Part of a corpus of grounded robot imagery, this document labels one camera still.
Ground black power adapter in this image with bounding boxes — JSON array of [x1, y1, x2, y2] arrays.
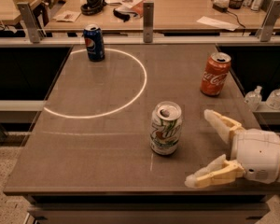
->
[[212, 4, 228, 13]]

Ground black headphones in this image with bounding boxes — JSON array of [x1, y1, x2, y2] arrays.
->
[[80, 0, 104, 16]]

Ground black mesh cup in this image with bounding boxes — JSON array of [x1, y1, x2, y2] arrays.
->
[[229, 0, 243, 9]]

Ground magazine stack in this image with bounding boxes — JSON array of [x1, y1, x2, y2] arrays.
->
[[105, 0, 145, 17]]

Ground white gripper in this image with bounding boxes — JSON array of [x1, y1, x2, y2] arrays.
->
[[184, 109, 280, 189]]

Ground wooden background desk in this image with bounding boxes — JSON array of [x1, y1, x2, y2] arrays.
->
[[45, 0, 266, 33]]

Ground clear sanitizer bottle right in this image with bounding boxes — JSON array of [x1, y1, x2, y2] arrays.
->
[[265, 88, 280, 110]]

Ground metal rail post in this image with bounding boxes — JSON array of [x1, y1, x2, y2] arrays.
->
[[258, 0, 280, 42], [143, 1, 154, 43], [17, 2, 42, 43]]

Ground white green 7up can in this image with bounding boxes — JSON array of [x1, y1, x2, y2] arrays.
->
[[150, 101, 182, 156]]

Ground paper note on desk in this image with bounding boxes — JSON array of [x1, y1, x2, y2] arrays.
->
[[53, 10, 81, 22]]

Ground red Coca-Cola can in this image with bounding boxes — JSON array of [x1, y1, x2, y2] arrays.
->
[[201, 52, 231, 96]]

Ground blue Pepsi can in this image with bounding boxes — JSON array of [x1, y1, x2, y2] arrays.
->
[[83, 24, 105, 62]]

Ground right metal rail post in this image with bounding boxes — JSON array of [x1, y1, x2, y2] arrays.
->
[[258, 0, 280, 42]]

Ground left metal rail post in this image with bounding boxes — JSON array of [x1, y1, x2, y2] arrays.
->
[[17, 2, 42, 43]]

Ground white paper sheet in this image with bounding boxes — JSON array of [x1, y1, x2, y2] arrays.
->
[[197, 16, 238, 31]]

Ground middle metal rail post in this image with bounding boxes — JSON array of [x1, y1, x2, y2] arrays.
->
[[143, 1, 154, 43]]

